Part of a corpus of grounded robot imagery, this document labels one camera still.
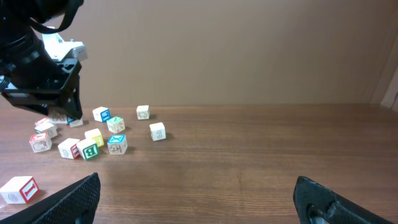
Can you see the blue X block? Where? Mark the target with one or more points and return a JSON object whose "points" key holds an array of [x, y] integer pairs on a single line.
{"points": [[117, 144]]}

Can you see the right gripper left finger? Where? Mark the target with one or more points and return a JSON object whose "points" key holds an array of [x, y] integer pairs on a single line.
{"points": [[76, 203]]}

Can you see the block with green side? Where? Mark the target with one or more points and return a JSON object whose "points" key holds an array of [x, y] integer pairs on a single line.
{"points": [[88, 149]]}

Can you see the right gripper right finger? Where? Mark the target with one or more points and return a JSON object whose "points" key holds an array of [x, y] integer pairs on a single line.
{"points": [[315, 203]]}

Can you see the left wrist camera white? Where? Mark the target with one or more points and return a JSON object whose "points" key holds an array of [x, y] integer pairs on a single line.
{"points": [[59, 49]]}

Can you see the green N block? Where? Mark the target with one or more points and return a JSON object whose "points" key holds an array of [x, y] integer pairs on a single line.
{"points": [[116, 124]]}

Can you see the red A block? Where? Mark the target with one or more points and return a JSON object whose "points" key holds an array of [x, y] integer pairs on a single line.
{"points": [[42, 121]]}

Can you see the block with blue side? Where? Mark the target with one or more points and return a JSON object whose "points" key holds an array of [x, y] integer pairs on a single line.
{"points": [[101, 114]]}

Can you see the plain block above A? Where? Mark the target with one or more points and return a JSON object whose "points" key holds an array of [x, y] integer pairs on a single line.
{"points": [[49, 128]]}

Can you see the plain block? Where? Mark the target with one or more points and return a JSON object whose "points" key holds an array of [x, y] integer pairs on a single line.
{"points": [[74, 122], [143, 112], [49, 128], [68, 148], [96, 135], [20, 190]]}

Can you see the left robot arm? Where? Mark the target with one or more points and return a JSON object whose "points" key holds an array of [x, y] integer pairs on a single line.
{"points": [[22, 20]]}

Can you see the red M block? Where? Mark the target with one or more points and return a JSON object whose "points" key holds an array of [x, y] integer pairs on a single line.
{"points": [[57, 118]]}

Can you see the yellowish block far right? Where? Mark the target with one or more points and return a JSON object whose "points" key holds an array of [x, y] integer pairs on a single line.
{"points": [[157, 131]]}

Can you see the red I block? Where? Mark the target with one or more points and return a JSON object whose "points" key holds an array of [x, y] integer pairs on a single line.
{"points": [[40, 142]]}

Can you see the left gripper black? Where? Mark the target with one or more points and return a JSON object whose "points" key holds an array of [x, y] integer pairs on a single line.
{"points": [[36, 83]]}

